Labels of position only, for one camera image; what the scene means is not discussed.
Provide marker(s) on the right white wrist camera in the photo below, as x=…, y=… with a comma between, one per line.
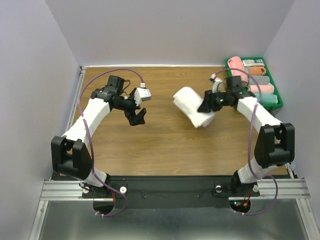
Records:
x=217, y=83

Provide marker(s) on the green plastic basket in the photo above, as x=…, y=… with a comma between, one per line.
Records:
x=276, y=92

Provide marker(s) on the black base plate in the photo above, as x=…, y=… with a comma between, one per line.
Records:
x=170, y=192

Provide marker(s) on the aluminium frame rail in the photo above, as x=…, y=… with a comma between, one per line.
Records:
x=61, y=190

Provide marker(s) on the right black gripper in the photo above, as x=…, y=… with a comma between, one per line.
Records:
x=208, y=104

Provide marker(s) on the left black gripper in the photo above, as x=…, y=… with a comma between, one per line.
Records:
x=134, y=119

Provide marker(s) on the grey rolled towel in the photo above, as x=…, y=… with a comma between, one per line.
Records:
x=260, y=80

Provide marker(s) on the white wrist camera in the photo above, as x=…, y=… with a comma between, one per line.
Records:
x=142, y=94
x=217, y=83

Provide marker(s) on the long pink rolled towel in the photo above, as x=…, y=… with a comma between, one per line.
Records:
x=237, y=68

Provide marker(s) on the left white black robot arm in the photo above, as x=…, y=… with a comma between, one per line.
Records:
x=73, y=154

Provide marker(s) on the orange rolled towel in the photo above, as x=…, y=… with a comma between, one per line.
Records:
x=256, y=70

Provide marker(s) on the short pink rolled towel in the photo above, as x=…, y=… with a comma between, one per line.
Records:
x=263, y=89

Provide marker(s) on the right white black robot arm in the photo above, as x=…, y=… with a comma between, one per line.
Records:
x=275, y=145

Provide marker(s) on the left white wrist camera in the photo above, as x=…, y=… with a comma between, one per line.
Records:
x=142, y=94

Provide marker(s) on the white blue patterned towel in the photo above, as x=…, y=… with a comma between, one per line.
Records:
x=259, y=62

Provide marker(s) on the teal rolled towel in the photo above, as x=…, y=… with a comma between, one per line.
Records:
x=267, y=99

